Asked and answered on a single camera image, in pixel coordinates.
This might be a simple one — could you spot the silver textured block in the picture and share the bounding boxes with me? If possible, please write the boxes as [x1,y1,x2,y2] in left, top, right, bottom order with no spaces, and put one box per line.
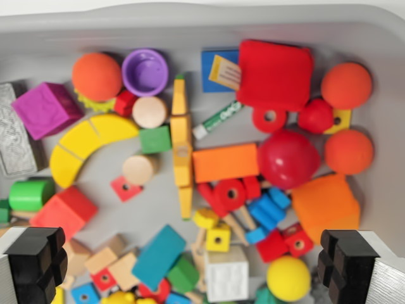
[0,81,48,177]

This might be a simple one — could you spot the red fabric beanbag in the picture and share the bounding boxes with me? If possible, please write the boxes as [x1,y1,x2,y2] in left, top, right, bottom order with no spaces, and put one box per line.
[235,39,315,112]

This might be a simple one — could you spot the red ring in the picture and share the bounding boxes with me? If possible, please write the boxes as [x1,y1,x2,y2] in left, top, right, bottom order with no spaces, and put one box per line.
[137,277,172,304]

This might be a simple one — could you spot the yellow ball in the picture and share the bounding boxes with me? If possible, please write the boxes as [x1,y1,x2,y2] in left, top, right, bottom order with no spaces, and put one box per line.
[266,255,312,302]

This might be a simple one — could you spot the green wooden cylinder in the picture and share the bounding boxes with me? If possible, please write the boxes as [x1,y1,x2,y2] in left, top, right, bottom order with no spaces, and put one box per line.
[8,179,56,213]

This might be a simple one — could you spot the orange rectangular block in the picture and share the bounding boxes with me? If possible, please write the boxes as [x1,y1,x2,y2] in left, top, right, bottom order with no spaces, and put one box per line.
[192,142,261,184]

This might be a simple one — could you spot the teal green toy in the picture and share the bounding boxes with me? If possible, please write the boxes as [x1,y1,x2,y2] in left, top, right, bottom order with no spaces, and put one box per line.
[254,284,280,304]

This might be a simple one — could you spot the orange foam ball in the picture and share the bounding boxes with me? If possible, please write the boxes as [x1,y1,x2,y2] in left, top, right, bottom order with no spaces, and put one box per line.
[320,62,373,111]
[323,129,375,176]
[72,52,123,103]

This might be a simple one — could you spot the natural wooden stick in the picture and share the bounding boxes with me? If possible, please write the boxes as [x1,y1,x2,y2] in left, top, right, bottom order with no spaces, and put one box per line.
[190,226,208,293]

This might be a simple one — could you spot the white cube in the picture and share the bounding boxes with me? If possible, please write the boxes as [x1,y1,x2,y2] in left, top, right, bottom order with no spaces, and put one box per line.
[204,244,250,303]

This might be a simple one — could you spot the flat red block with hole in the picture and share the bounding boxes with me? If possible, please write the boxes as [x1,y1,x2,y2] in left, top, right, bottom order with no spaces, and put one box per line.
[109,175,144,203]

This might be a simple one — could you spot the yellow block with hole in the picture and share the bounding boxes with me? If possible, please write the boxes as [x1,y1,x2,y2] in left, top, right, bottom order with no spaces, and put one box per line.
[323,108,353,136]

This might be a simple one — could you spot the yellow plastic toy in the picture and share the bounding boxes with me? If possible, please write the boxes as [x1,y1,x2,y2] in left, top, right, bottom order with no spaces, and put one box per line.
[103,290,139,304]

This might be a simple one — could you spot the small red ball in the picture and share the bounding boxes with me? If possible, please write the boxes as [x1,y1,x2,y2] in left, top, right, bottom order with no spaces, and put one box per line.
[298,98,334,134]

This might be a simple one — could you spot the small blue block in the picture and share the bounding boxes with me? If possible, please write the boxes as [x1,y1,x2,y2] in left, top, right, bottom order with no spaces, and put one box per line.
[244,225,268,245]
[268,187,292,210]
[165,291,192,304]

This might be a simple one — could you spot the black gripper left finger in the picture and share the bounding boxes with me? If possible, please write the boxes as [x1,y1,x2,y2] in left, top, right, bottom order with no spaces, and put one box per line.
[0,225,68,304]

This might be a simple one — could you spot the green wooden block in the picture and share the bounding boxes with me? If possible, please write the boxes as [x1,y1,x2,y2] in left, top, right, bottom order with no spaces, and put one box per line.
[166,255,200,295]

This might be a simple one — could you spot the blue ridged block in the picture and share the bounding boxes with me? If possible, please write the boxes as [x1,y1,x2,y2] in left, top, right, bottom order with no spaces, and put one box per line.
[247,193,285,232]

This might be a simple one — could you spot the green marker pen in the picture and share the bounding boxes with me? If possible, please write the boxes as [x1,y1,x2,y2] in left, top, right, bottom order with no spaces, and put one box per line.
[192,99,246,141]

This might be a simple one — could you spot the grey plastic bin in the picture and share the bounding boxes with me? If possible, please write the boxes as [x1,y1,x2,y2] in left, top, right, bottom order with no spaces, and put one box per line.
[0,3,405,304]

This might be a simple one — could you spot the yellow-green toothed gear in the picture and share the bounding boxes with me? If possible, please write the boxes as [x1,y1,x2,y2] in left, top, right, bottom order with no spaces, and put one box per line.
[73,87,118,113]

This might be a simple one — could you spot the small red block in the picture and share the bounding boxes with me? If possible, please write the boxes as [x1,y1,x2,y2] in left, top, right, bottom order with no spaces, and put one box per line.
[113,89,139,118]
[241,175,263,200]

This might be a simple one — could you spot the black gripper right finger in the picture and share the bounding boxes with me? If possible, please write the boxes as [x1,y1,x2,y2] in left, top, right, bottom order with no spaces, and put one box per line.
[316,229,405,304]

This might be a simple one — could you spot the blue square box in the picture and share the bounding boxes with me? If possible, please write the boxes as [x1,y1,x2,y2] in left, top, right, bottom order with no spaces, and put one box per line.
[201,47,241,94]

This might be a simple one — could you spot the red wooden cube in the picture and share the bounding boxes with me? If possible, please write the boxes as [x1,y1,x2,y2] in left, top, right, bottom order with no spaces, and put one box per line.
[255,229,290,263]

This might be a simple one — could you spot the yellow paper tag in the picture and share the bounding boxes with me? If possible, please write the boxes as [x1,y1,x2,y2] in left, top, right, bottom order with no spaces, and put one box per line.
[208,54,242,91]

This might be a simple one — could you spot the natural wooden block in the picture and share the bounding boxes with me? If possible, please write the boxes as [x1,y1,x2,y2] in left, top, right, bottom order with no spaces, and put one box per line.
[84,233,128,276]
[58,238,94,290]
[108,251,142,292]

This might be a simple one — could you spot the large orange block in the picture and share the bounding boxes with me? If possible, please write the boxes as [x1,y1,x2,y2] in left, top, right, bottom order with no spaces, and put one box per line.
[290,173,361,245]

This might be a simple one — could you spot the large red block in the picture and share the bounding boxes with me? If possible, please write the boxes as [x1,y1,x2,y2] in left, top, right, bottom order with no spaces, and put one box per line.
[29,185,99,243]

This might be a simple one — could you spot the green wooden cube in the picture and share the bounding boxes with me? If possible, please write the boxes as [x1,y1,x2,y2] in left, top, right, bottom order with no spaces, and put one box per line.
[139,124,173,155]

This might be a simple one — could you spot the large glossy red ball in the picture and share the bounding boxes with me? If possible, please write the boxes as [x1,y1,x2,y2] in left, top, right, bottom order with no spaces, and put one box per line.
[256,128,321,190]

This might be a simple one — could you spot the red wheel with hole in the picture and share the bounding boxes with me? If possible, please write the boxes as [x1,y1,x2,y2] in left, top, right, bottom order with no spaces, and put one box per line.
[197,179,248,219]
[252,106,287,134]

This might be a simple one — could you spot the natural wooden peg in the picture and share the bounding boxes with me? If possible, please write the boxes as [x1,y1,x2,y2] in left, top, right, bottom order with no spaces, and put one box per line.
[239,205,258,231]
[221,212,250,247]

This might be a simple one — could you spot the blue block with hole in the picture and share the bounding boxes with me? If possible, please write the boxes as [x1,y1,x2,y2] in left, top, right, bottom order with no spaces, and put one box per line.
[71,282,101,304]

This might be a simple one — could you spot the teal rectangular block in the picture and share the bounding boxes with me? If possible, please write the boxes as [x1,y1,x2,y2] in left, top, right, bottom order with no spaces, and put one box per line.
[131,224,187,292]

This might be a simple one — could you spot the yellow cube with hole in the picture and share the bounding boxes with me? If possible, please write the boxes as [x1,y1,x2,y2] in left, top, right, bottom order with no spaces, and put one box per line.
[205,225,232,253]

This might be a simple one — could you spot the yellow round nut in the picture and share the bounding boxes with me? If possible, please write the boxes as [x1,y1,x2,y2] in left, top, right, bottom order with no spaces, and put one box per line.
[192,208,220,229]

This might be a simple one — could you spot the natural wooden cylinder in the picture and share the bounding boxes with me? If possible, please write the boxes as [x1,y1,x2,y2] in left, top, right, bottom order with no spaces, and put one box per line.
[132,96,169,129]
[121,153,160,186]

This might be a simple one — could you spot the purple plastic cup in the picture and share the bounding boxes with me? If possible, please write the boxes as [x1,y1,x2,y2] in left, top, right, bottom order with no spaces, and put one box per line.
[121,47,170,98]

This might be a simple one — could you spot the long yellow-orange wooden toy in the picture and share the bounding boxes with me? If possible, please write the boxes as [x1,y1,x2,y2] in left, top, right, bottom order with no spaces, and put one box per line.
[170,74,194,220]

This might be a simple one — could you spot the yellow sliced wooden banana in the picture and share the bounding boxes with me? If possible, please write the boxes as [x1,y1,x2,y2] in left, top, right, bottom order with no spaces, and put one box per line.
[49,113,140,189]

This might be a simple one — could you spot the magenta cube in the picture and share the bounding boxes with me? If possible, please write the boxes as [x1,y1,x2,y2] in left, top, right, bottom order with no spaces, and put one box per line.
[11,82,85,141]

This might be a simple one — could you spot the red cube with hole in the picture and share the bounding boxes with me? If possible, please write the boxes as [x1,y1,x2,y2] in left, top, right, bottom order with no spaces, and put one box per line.
[282,222,315,258]
[90,267,116,293]

